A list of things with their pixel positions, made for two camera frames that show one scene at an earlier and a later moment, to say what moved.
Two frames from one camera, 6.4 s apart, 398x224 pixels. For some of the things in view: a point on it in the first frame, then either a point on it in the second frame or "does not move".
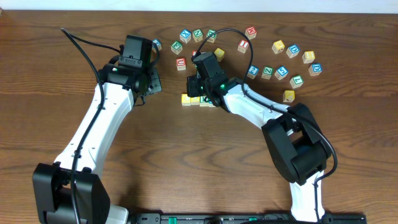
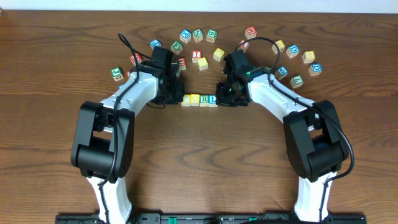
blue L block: (211, 104) does not move
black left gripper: (155, 81) → (178, 92)
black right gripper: (193, 86) → (224, 96)
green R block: (202, 102) does not move
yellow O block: (195, 101) does not move
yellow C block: (185, 99) does not move
